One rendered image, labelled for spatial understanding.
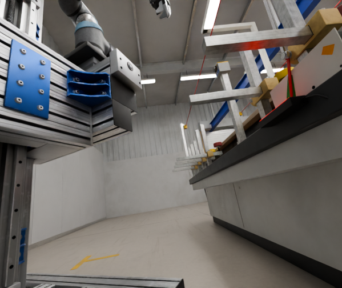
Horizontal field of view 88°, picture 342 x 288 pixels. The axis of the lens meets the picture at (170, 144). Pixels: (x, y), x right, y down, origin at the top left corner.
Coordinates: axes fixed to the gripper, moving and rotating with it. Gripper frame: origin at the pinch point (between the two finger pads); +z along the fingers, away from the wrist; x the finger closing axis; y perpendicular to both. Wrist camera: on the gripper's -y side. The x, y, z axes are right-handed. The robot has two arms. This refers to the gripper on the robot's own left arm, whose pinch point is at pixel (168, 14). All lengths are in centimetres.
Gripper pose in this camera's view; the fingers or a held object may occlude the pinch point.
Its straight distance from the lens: 104.2
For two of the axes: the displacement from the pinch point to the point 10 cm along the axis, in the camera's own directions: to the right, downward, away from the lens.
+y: -8.9, 2.6, 3.8
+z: 1.6, 9.5, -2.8
